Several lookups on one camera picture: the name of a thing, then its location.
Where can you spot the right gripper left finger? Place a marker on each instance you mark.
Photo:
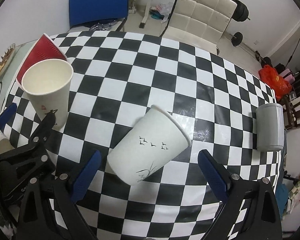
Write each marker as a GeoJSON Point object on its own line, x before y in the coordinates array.
{"type": "Point", "coordinates": [71, 187]}

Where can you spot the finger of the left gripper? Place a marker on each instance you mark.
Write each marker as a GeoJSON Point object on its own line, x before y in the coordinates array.
{"type": "Point", "coordinates": [7, 114]}
{"type": "Point", "coordinates": [33, 155]}

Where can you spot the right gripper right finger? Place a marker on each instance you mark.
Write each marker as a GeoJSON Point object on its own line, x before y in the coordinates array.
{"type": "Point", "coordinates": [261, 220]}

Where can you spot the white paper cup with bamboo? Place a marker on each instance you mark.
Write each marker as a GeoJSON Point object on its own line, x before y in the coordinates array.
{"type": "Point", "coordinates": [47, 85]}

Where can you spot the red paper cup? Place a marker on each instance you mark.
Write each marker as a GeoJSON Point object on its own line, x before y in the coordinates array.
{"type": "Point", "coordinates": [44, 48]}

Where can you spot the grey cylindrical cup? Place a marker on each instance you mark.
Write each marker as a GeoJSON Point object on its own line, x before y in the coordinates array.
{"type": "Point", "coordinates": [270, 127]}

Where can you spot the white paper cup with birds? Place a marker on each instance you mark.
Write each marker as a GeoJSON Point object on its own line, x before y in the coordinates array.
{"type": "Point", "coordinates": [156, 139]}

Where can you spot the spiky edged decorative plate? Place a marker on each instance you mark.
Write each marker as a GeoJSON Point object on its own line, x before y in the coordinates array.
{"type": "Point", "coordinates": [7, 58]}

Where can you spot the checkered black white tablecloth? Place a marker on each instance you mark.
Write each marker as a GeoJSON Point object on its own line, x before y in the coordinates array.
{"type": "Point", "coordinates": [158, 102]}

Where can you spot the red plastic bag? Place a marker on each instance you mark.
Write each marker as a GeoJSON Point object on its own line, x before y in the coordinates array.
{"type": "Point", "coordinates": [270, 76]}

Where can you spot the small black dumbbell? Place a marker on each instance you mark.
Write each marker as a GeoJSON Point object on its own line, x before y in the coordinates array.
{"type": "Point", "coordinates": [237, 39]}

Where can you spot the white plastic bag on floor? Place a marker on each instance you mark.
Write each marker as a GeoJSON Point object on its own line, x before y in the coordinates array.
{"type": "Point", "coordinates": [161, 11]}

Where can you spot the cream padded chair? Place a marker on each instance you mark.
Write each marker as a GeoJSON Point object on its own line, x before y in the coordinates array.
{"type": "Point", "coordinates": [199, 23]}

